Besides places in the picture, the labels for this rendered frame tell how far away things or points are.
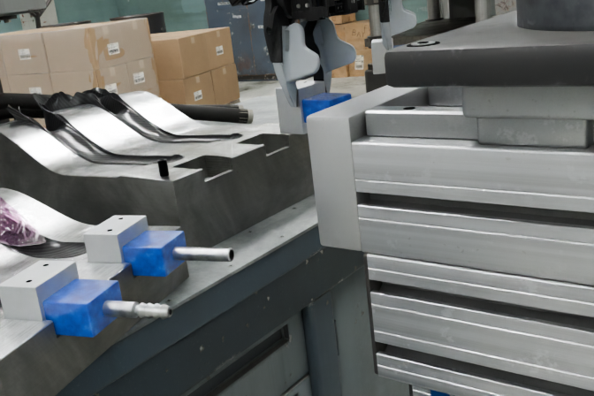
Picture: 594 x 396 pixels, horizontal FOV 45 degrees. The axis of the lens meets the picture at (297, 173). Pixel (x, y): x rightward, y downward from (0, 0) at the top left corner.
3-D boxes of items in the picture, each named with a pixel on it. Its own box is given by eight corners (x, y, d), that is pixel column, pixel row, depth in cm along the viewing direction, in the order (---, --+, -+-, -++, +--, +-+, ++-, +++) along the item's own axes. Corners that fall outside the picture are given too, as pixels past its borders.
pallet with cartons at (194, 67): (243, 114, 617) (231, 26, 597) (193, 137, 546) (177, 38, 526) (129, 118, 667) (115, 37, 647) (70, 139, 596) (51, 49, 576)
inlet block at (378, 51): (449, 64, 126) (448, 33, 124) (451, 67, 121) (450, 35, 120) (374, 70, 128) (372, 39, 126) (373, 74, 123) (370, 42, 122)
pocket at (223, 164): (237, 187, 83) (232, 156, 82) (206, 201, 79) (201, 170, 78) (209, 185, 86) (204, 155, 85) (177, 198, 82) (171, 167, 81)
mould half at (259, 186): (323, 189, 97) (312, 90, 94) (186, 261, 77) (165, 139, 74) (91, 166, 127) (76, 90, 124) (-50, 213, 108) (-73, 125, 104)
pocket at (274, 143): (293, 163, 91) (290, 134, 91) (267, 174, 87) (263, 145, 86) (265, 161, 94) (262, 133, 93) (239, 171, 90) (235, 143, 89)
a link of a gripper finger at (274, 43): (272, 61, 79) (275, -21, 78) (262, 62, 80) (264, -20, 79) (300, 64, 82) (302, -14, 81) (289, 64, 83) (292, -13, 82)
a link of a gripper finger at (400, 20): (418, 49, 118) (415, -9, 117) (382, 52, 119) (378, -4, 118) (418, 50, 121) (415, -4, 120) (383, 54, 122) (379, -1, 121)
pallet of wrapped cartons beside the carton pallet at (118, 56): (180, 145, 522) (159, 14, 498) (104, 177, 455) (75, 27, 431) (59, 144, 581) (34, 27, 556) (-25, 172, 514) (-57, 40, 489)
